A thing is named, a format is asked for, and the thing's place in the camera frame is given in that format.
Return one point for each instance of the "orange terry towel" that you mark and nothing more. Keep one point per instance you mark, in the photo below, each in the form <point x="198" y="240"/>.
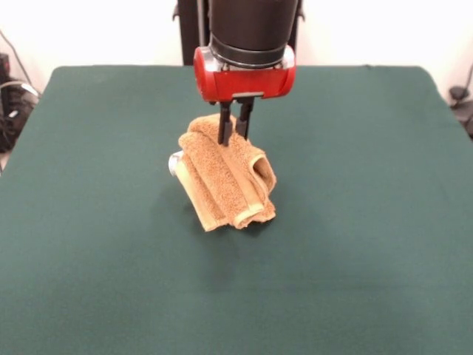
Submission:
<point x="214" y="177"/>

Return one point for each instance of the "black robot stand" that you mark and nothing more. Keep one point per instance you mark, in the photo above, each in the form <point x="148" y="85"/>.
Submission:
<point x="188" y="37"/>

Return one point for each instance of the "dark green table cloth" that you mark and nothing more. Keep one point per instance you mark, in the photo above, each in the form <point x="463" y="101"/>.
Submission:
<point x="332" y="222"/>

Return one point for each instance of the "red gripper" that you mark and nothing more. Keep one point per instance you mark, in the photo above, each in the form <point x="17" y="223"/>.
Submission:
<point x="251" y="83"/>

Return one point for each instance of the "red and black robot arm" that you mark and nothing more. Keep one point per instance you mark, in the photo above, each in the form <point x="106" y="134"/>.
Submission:
<point x="251" y="26"/>

